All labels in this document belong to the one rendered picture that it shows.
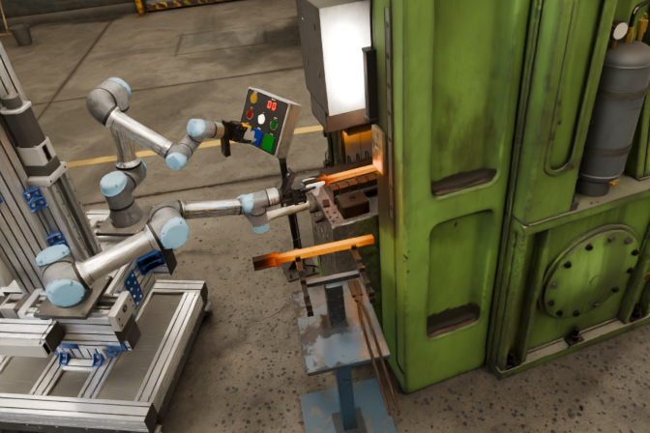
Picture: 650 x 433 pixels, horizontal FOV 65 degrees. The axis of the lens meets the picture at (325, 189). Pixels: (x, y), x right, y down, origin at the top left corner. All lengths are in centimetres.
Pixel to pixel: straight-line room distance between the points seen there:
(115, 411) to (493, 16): 221
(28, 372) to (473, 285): 218
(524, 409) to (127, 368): 188
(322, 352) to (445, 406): 91
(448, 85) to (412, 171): 31
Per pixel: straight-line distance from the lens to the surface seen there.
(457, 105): 180
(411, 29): 155
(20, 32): 952
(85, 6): 1040
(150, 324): 292
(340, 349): 190
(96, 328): 230
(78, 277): 203
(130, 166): 254
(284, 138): 252
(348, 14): 183
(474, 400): 267
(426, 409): 262
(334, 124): 201
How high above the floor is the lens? 222
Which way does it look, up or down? 34 degrees down
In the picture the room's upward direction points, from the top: 6 degrees counter-clockwise
